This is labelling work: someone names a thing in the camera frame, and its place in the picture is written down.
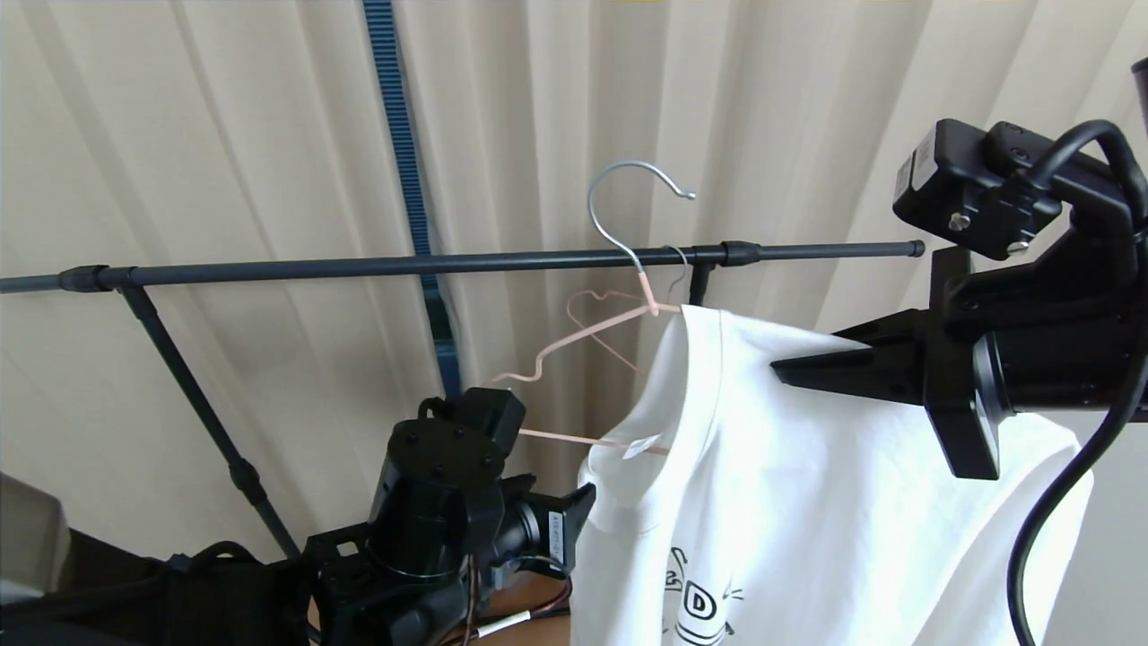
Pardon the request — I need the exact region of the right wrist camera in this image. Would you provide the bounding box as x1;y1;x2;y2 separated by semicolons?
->
892;119;1148;310

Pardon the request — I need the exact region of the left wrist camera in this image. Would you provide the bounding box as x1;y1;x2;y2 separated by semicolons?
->
419;388;527;450

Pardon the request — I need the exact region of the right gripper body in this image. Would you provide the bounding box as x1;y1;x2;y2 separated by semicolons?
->
928;247;1148;481

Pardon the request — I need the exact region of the black clothes rack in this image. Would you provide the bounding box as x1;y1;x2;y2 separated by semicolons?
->
0;239;926;562

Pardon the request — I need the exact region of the black cable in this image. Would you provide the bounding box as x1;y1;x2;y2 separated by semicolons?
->
1006;119;1148;646

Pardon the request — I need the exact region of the beige curtain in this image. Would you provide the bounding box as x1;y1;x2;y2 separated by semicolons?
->
395;0;1148;503
0;0;449;562

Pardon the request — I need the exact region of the pink clothes hanger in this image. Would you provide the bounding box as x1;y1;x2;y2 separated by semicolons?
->
489;160;698;456
565;244;690;378

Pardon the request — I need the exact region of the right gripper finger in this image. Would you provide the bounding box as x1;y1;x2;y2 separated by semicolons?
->
789;310;932;363
771;355;932;406

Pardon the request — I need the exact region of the window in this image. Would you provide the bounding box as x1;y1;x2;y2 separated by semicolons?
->
361;0;463;396

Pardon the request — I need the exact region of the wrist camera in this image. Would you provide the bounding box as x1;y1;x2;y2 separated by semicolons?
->
419;388;527;450
892;119;1148;310

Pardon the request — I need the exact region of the white printed t-shirt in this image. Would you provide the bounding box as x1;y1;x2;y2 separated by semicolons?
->
570;303;1095;646

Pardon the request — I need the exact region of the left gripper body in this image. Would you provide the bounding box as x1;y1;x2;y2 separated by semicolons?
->
491;483;598;577

